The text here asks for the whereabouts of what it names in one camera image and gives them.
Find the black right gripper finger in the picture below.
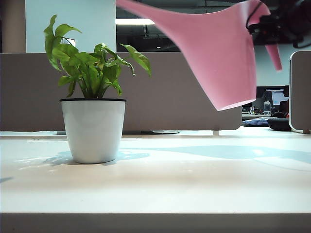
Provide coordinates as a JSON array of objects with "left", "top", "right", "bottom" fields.
[{"left": 249, "top": 14, "right": 277, "bottom": 35}]

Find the grey flat partition foot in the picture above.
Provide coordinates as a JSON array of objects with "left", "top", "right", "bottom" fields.
[{"left": 140, "top": 130, "right": 181, "bottom": 135}]

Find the white-framed brown partition panel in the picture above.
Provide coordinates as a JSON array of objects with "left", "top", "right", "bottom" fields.
[{"left": 288, "top": 50, "right": 311, "bottom": 135}]

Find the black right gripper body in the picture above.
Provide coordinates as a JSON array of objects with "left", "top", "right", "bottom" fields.
[{"left": 274, "top": 0, "right": 311, "bottom": 46}]

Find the black round cushion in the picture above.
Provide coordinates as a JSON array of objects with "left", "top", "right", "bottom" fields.
[{"left": 267, "top": 117, "right": 292, "bottom": 132}]

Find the white plant pot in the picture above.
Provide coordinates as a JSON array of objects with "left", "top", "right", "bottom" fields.
[{"left": 59, "top": 98, "right": 127, "bottom": 165}]

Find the brown desk partition panel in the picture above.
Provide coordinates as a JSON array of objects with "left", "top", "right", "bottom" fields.
[{"left": 0, "top": 51, "right": 243, "bottom": 133}]

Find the pink plastic watering can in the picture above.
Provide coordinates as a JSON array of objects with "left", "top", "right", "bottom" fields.
[{"left": 116, "top": 0, "right": 283, "bottom": 112}]

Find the green leafy plant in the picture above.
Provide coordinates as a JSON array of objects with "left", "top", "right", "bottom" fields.
[{"left": 43, "top": 14, "right": 153, "bottom": 100}]

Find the dark blue bag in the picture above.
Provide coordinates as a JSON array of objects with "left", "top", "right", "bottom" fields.
[{"left": 242, "top": 116, "right": 269, "bottom": 127}]

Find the long ceiling light strip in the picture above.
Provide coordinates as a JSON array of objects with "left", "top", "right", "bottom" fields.
[{"left": 115, "top": 18, "right": 156, "bottom": 25}]

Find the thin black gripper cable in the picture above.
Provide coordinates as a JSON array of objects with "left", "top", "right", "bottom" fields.
[{"left": 245, "top": 1, "right": 262, "bottom": 33}]

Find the lit computer monitor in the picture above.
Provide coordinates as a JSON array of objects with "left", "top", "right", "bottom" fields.
[{"left": 270, "top": 89, "right": 290, "bottom": 106}]

